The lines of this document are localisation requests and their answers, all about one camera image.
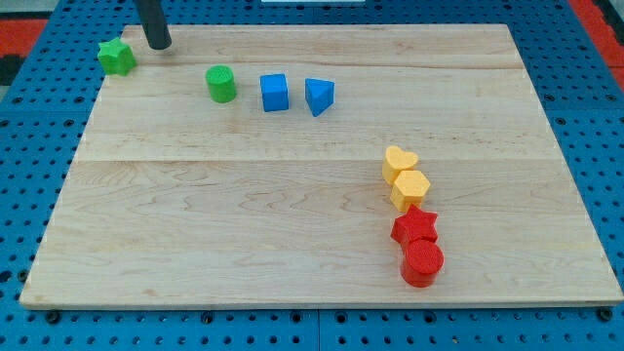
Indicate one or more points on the blue cube block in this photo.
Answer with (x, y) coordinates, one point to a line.
(274, 92)

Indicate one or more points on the red star block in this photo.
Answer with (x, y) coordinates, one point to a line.
(415, 225)

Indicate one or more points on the green cylinder block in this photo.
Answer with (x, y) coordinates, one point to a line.
(221, 83)

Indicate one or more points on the blue triangle block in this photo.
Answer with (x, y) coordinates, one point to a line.
(319, 95)

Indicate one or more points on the green star block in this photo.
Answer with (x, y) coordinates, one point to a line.
(116, 57)

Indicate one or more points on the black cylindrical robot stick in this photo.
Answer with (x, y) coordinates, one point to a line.
(154, 23)

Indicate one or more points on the yellow hexagon block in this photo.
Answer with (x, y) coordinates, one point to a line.
(409, 188)

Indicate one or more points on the yellow heart block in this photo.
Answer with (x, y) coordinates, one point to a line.
(395, 161)

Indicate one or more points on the light wooden board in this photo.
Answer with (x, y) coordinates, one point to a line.
(176, 202)

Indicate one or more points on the red cylinder block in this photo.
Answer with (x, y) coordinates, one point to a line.
(422, 262)

